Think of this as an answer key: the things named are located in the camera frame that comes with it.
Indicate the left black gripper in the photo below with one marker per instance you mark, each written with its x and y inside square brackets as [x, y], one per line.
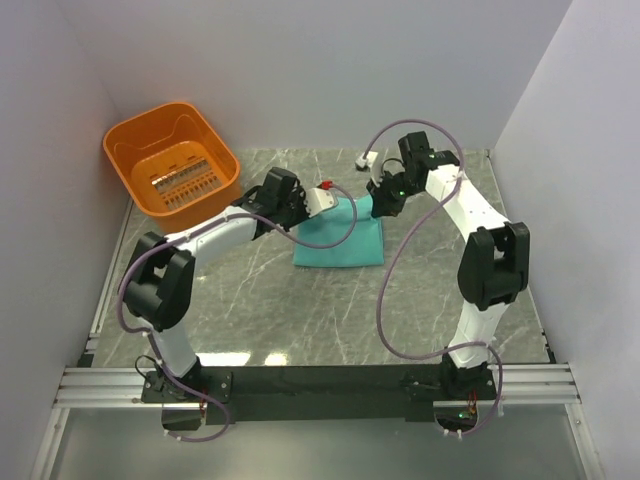
[299, 195]

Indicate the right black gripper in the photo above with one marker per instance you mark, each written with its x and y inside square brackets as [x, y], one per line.
[382, 204]

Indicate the teal t-shirt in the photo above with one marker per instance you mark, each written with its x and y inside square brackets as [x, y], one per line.
[364, 247]

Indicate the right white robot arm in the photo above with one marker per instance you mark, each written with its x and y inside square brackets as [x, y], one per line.
[494, 266]

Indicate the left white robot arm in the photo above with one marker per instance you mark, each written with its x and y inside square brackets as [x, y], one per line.
[155, 292]

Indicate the orange plastic basket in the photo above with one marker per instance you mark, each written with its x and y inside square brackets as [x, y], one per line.
[174, 165]

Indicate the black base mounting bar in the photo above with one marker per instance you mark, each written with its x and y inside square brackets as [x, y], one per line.
[288, 393]

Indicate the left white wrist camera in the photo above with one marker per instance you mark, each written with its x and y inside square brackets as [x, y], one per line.
[320, 199]

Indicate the aluminium frame rail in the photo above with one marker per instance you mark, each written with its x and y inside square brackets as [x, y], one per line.
[86, 386]

